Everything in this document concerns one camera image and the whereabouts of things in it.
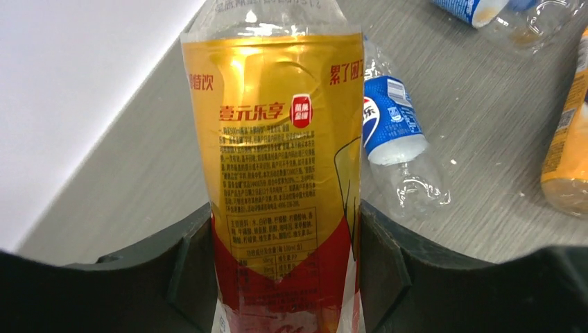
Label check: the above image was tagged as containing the crushed Pepsi bottle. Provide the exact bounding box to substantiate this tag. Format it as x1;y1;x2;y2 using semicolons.
363;38;451;221

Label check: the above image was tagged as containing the upright Pepsi bottle blue label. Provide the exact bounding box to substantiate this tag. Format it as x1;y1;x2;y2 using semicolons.
432;0;587;56

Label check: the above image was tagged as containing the yellow red label bottle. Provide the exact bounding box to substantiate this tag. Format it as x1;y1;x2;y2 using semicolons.
181;1;364;332

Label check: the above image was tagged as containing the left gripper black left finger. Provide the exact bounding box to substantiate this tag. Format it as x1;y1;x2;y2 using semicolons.
1;205;217;332

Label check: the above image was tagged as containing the orange blue label bottle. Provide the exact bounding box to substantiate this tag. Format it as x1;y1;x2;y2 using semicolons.
540;31;587;219

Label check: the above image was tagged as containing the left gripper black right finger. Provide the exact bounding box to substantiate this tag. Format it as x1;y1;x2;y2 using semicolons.
360;202;587;332

